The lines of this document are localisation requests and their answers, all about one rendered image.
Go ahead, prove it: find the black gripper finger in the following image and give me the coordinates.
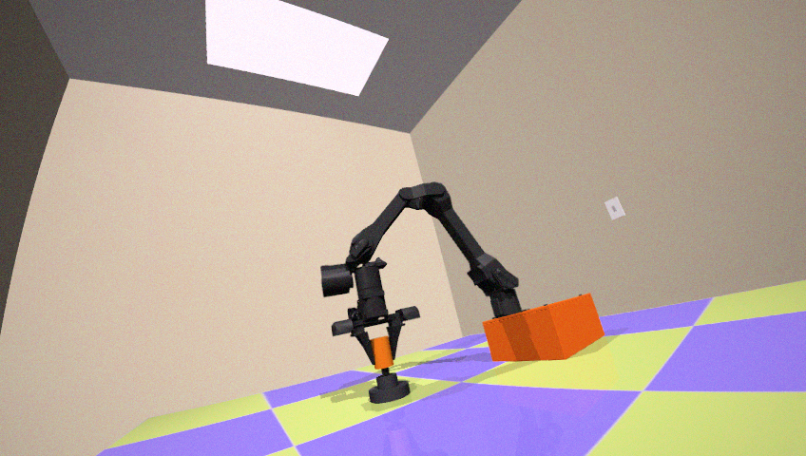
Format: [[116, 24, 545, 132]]
[[350, 332, 374, 365], [386, 323, 406, 360]]

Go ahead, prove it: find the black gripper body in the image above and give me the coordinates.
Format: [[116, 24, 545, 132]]
[[332, 287, 421, 336]]

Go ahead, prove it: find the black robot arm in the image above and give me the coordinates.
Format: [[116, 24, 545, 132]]
[[320, 181, 527, 319]]

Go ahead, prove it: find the grey round pedestal with dark shaft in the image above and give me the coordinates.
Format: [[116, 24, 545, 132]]
[[369, 368, 411, 404]]

